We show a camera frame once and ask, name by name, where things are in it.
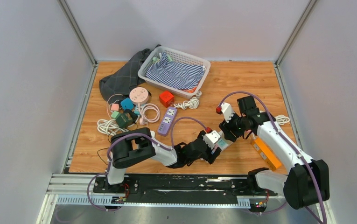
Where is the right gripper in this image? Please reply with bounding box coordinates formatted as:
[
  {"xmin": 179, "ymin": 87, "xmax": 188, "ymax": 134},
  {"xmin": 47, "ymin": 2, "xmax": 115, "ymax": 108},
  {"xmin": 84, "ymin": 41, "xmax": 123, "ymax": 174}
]
[{"xmin": 219, "ymin": 110, "xmax": 246, "ymax": 142}]

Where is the purple power strip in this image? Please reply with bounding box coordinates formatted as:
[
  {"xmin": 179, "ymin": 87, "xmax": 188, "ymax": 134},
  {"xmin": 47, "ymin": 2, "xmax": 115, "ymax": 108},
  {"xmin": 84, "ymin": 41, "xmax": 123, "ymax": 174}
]
[{"xmin": 157, "ymin": 107, "xmax": 177, "ymax": 137}]

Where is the white cable of purple strip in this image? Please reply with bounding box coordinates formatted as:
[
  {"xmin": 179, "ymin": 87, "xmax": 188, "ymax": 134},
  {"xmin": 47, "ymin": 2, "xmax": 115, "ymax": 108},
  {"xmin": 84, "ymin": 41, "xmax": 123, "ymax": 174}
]
[{"xmin": 173, "ymin": 91, "xmax": 203, "ymax": 111}]

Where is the red cube plug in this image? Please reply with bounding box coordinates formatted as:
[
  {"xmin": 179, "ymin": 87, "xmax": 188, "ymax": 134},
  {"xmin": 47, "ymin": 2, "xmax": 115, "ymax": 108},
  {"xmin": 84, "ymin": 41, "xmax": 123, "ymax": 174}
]
[{"xmin": 159, "ymin": 91, "xmax": 175, "ymax": 108}]

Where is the dark green dragon cube plug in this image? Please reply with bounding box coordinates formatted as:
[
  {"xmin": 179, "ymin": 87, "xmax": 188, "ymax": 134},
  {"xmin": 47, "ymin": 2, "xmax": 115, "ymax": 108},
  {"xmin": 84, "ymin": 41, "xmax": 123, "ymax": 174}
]
[{"xmin": 115, "ymin": 112, "xmax": 134, "ymax": 128}]

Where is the blue cube plug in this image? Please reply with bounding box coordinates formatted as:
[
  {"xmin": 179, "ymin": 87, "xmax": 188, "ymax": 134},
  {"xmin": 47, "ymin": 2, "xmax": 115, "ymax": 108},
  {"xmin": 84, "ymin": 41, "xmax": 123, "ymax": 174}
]
[{"xmin": 120, "ymin": 98, "xmax": 134, "ymax": 110}]

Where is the white long power strip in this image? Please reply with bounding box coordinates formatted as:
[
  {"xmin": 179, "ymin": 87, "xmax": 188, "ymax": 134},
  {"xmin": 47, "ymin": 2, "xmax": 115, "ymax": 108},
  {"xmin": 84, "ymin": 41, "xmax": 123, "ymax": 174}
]
[{"xmin": 216, "ymin": 137, "xmax": 233, "ymax": 152}]

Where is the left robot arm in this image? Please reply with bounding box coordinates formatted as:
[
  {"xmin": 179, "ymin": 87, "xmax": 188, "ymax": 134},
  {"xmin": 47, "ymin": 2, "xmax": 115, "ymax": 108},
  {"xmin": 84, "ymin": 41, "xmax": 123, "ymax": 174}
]
[{"xmin": 105, "ymin": 128, "xmax": 222, "ymax": 193}]

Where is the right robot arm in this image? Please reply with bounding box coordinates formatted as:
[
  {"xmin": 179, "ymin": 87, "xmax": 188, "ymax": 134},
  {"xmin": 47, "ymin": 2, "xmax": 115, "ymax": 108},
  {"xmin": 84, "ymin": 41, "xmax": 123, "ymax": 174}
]
[{"xmin": 212, "ymin": 95, "xmax": 330, "ymax": 210}]

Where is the round pink power socket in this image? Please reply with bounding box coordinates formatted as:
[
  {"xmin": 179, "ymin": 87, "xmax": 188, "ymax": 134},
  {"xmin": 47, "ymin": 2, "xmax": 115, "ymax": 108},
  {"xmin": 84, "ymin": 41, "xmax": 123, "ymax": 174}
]
[{"xmin": 129, "ymin": 87, "xmax": 150, "ymax": 105}]

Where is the small green plug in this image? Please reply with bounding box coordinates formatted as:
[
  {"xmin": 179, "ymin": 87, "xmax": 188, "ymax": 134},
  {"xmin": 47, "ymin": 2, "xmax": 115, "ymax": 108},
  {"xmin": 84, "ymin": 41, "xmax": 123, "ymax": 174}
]
[{"xmin": 111, "ymin": 111, "xmax": 121, "ymax": 119}]

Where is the small pink plug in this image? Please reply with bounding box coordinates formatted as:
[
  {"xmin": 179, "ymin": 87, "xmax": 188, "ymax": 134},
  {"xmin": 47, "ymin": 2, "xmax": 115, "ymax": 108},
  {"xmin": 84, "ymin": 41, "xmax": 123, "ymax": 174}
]
[{"xmin": 110, "ymin": 103, "xmax": 120, "ymax": 112}]

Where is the orange power strip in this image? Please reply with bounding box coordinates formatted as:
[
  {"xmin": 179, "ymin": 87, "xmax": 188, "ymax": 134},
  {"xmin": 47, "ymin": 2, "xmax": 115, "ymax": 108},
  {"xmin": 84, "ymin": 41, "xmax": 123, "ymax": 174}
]
[{"xmin": 252, "ymin": 138, "xmax": 282, "ymax": 171}]

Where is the blue striped cloth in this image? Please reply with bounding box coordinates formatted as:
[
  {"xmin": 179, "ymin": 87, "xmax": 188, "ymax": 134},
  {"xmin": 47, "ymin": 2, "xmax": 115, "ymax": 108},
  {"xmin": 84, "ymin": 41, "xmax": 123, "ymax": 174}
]
[{"xmin": 146, "ymin": 52, "xmax": 205, "ymax": 91}]

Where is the cyan power strip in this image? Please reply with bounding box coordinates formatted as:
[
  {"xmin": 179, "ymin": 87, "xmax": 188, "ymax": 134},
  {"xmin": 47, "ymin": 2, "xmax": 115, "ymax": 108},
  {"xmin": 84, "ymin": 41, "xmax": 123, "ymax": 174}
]
[{"xmin": 134, "ymin": 105, "xmax": 142, "ymax": 116}]

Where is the white plastic basket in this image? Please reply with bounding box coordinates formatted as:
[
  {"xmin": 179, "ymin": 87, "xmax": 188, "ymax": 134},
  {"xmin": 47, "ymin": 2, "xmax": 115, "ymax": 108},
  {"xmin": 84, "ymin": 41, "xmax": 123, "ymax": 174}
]
[{"xmin": 138, "ymin": 46, "xmax": 211, "ymax": 99}]

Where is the dark grey checked cloth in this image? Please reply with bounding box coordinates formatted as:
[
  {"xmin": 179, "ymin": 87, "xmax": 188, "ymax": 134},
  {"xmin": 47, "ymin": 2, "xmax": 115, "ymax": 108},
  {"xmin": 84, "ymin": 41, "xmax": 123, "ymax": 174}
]
[{"xmin": 99, "ymin": 49, "xmax": 152, "ymax": 103}]

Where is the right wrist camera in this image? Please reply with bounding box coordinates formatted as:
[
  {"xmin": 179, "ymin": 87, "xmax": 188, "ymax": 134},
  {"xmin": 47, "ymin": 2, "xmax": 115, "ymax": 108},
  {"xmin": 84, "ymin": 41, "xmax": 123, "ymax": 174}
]
[{"xmin": 220, "ymin": 102, "xmax": 236, "ymax": 123}]

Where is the white cable of orange strip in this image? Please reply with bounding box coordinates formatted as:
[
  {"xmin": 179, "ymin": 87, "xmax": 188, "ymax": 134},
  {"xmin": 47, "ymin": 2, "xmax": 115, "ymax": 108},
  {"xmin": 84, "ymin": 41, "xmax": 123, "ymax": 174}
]
[{"xmin": 275, "ymin": 114, "xmax": 291, "ymax": 126}]

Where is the pink coiled cable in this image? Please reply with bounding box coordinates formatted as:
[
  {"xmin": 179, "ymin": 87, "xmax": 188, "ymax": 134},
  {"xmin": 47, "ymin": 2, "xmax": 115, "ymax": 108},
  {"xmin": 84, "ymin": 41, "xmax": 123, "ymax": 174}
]
[{"xmin": 138, "ymin": 103, "xmax": 161, "ymax": 126}]

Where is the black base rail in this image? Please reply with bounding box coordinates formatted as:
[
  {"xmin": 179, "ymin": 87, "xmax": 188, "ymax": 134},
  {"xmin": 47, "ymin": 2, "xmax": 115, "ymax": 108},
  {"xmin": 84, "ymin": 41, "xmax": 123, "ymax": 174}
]
[{"xmin": 90, "ymin": 174, "xmax": 263, "ymax": 205}]

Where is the black thin cable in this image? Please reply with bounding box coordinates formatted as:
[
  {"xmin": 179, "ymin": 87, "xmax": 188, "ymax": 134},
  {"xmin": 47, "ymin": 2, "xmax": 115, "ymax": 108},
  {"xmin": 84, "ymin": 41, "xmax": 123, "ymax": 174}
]
[{"xmin": 96, "ymin": 147, "xmax": 111, "ymax": 166}]

